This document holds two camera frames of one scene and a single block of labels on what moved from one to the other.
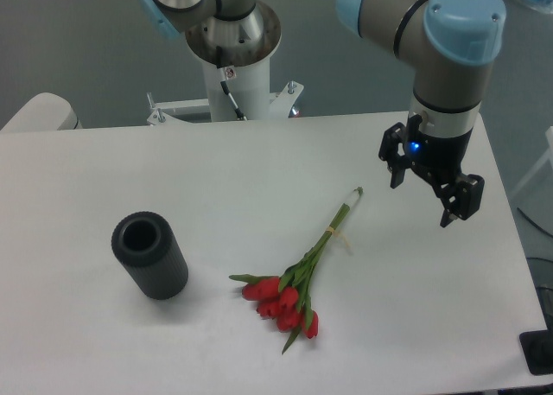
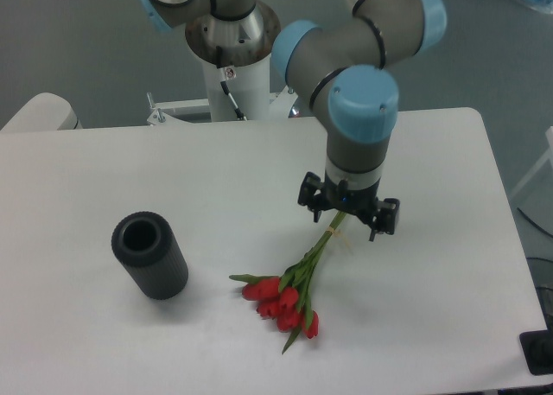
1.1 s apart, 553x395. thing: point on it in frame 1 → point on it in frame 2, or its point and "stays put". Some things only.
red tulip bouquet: [283, 299] stays put
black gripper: [441, 159] → [363, 201]
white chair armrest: [47, 111] stays put
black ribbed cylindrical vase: [146, 245] stays put
